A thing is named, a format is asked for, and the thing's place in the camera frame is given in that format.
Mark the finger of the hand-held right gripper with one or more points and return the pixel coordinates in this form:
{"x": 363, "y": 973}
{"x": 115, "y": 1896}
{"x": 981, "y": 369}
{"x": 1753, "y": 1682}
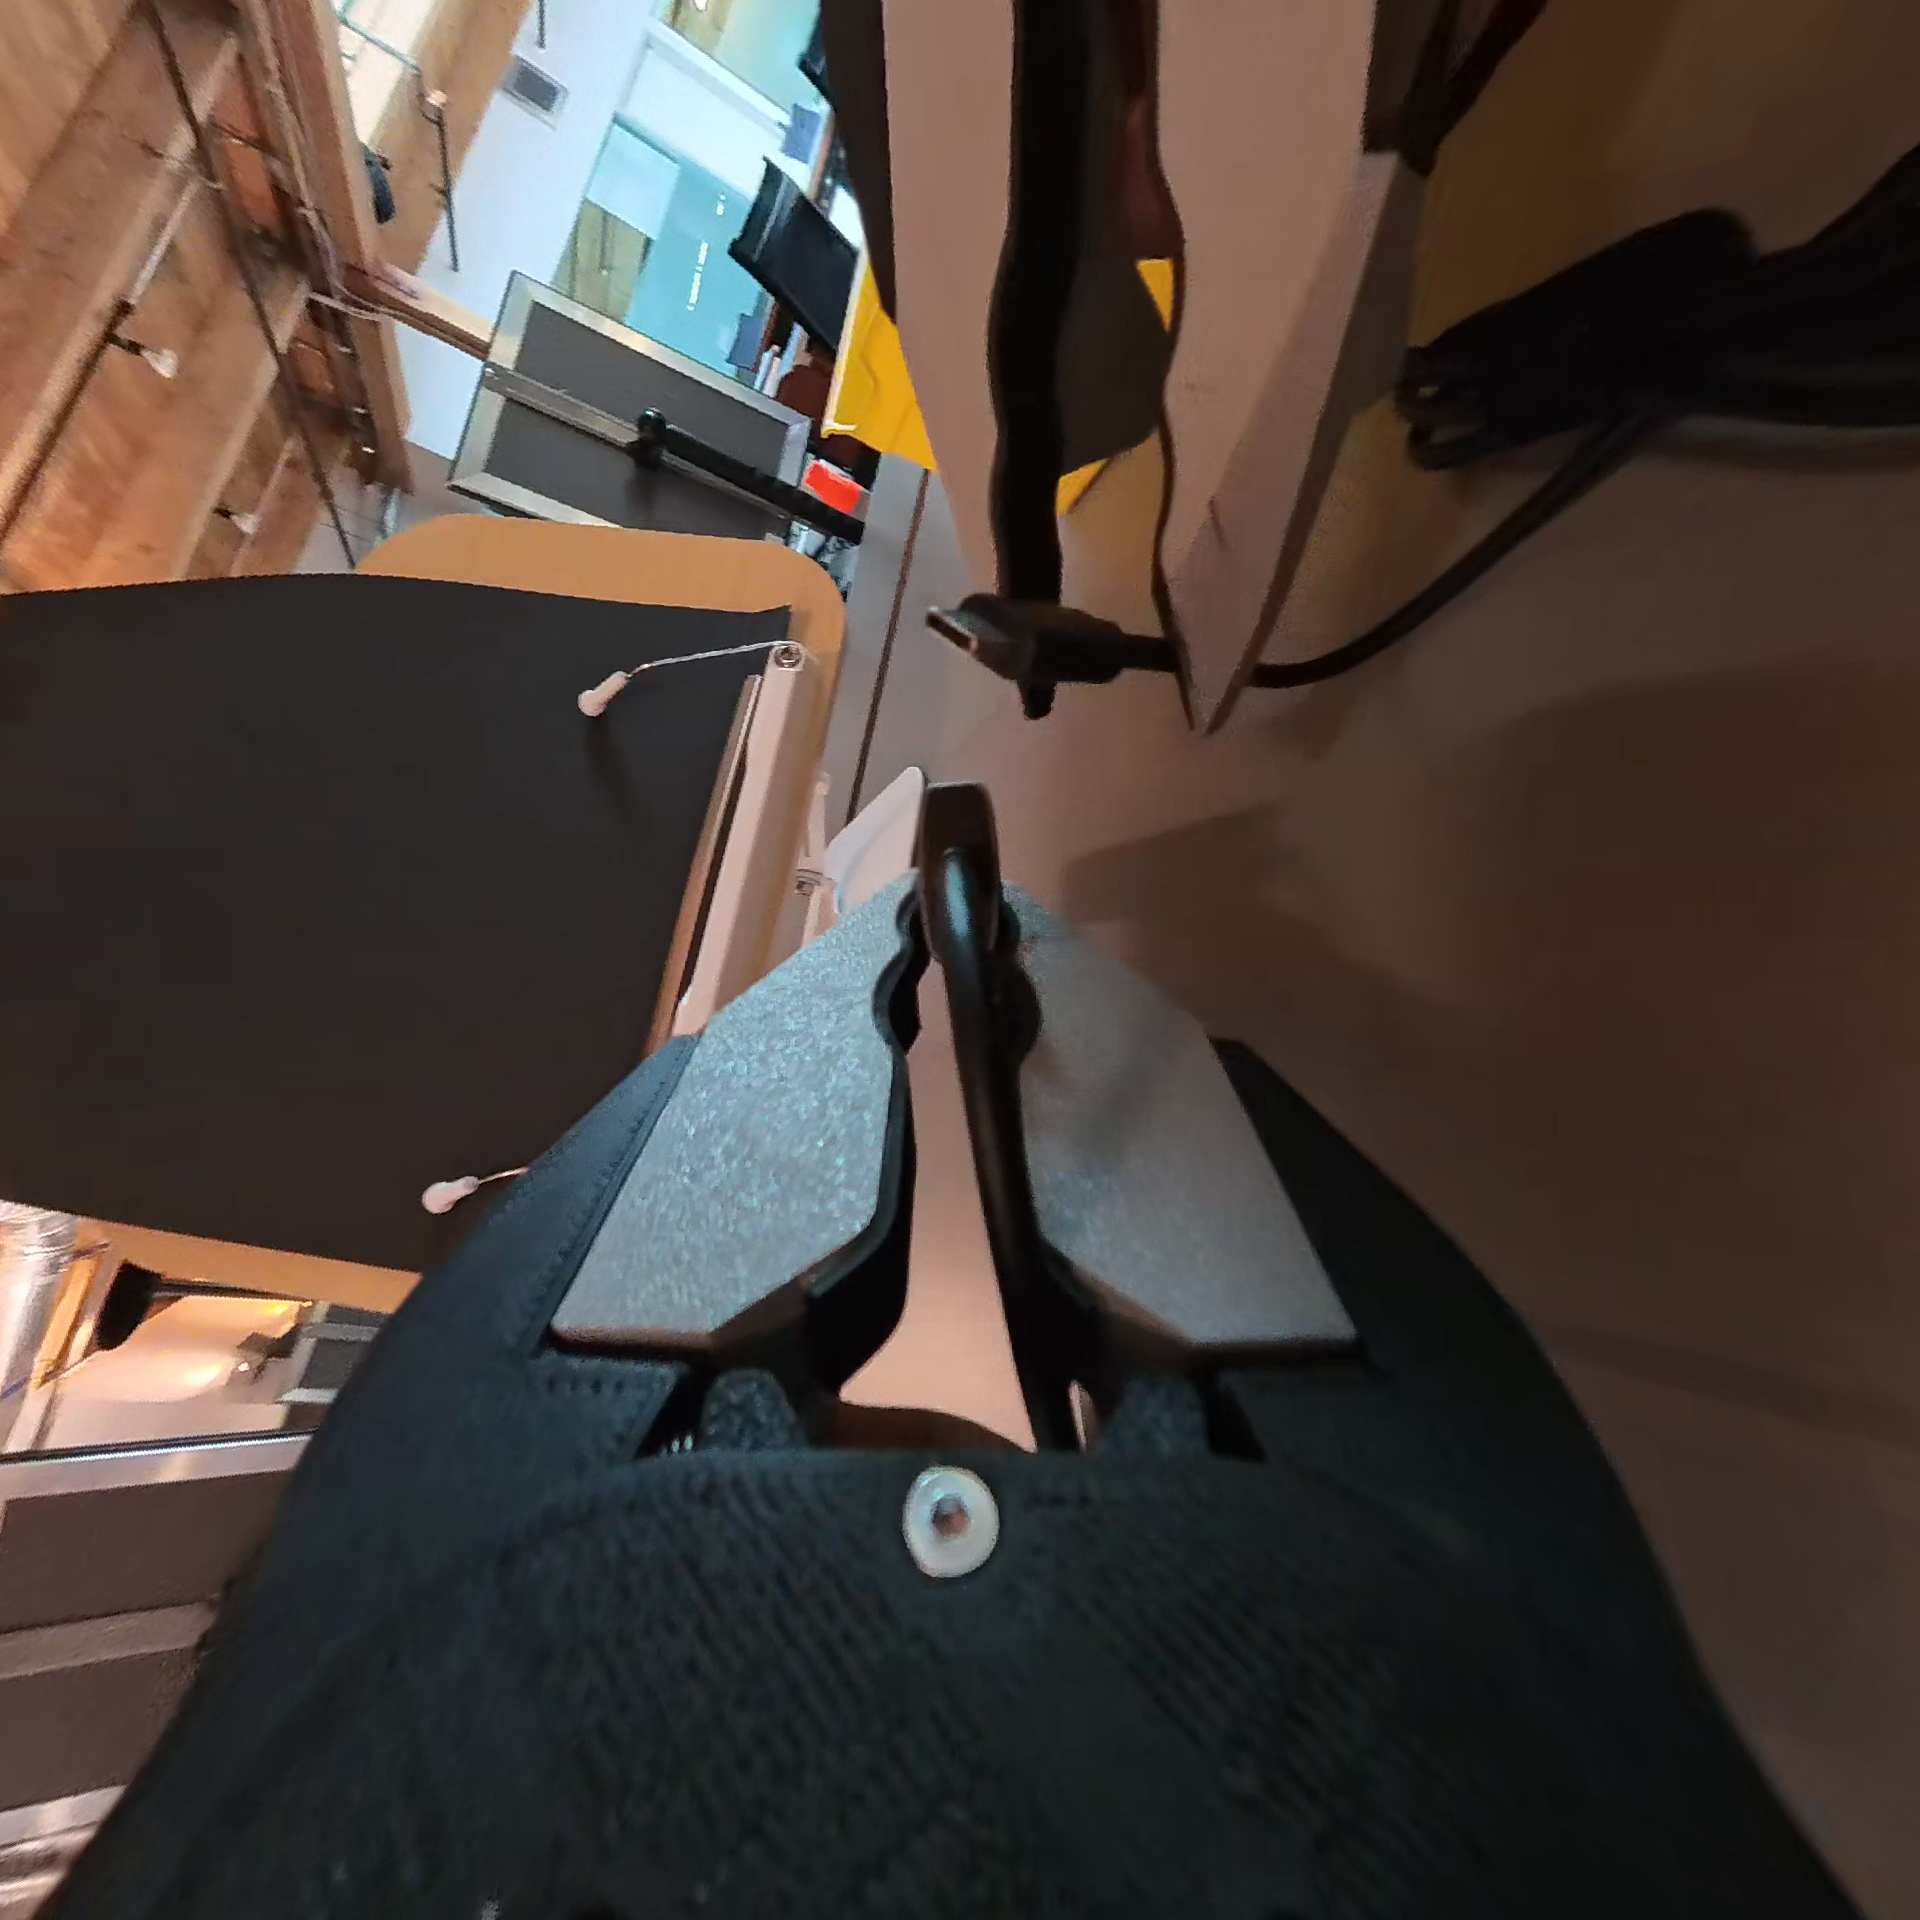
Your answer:
{"x": 1276, "y": 376}
{"x": 944, "y": 180}

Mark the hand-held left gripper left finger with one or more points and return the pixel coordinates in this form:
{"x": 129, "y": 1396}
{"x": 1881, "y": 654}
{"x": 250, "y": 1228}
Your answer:
{"x": 749, "y": 1154}

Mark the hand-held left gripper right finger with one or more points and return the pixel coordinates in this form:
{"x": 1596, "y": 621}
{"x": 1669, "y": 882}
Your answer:
{"x": 1170, "y": 1185}

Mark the black office chair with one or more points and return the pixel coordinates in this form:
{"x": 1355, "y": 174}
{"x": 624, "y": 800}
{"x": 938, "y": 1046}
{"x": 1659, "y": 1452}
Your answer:
{"x": 795, "y": 246}

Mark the yellow plastic bin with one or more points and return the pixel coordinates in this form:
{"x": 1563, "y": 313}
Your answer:
{"x": 878, "y": 389}

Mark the dark framed partition panel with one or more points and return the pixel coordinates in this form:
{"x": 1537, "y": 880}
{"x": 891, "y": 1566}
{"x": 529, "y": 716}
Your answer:
{"x": 628, "y": 405}

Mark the black wooden book stand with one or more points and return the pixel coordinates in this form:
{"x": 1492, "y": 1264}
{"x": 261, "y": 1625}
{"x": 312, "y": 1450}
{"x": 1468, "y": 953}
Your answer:
{"x": 376, "y": 901}

